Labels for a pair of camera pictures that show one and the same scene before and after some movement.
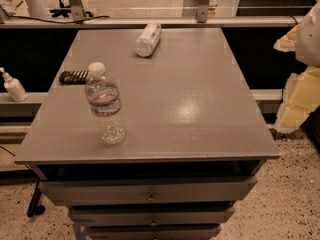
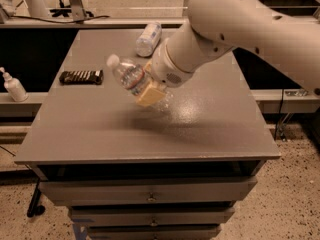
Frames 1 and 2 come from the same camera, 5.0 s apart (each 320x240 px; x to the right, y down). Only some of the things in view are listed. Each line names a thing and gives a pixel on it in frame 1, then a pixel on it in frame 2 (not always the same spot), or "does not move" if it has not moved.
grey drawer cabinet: x=194 y=143 does not move
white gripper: x=310 y=41 -> x=165 y=69
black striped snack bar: x=74 y=77 does not move
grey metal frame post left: x=77 y=8 does not move
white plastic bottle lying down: x=148 y=39 does not move
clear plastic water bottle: x=104 y=98 -> x=129 y=73
